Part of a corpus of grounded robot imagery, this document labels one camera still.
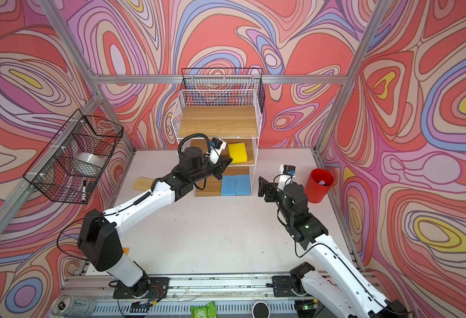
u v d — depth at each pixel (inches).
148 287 28.3
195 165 24.1
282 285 28.6
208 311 26.8
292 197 20.6
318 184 36.7
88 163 27.7
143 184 41.1
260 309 25.8
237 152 31.3
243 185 39.5
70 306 23.3
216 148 25.6
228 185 39.7
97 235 17.0
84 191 28.3
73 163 27.5
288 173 23.8
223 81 34.8
